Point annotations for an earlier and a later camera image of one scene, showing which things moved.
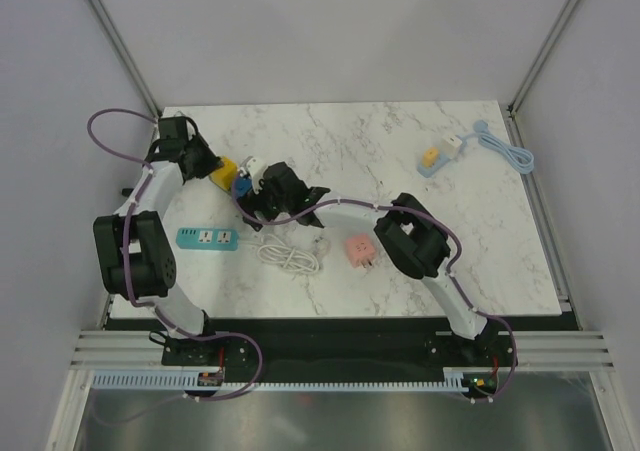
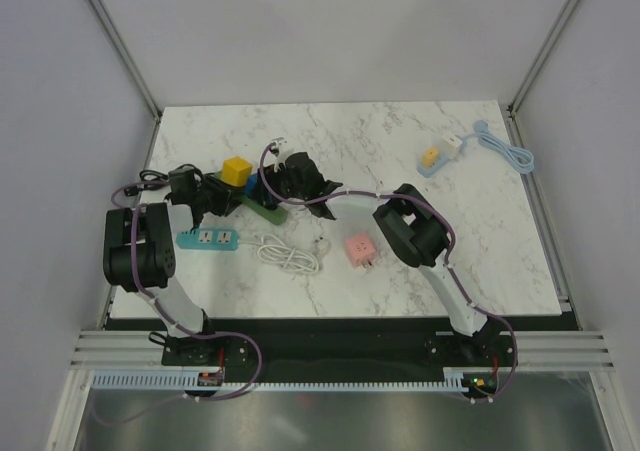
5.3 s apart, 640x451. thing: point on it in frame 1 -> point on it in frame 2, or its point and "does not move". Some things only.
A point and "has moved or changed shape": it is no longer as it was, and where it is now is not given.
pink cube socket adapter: x=360 y=249 does not move
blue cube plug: x=242 y=186 has moved or changed shape
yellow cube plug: x=225 y=175 has moved or changed shape
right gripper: x=255 y=199 -> x=272 y=178
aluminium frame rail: x=537 y=348 does not move
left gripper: x=212 y=163 -> x=227 y=195
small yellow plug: x=429 y=157 does not move
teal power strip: x=207 y=238 does not move
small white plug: x=450 y=145 does not move
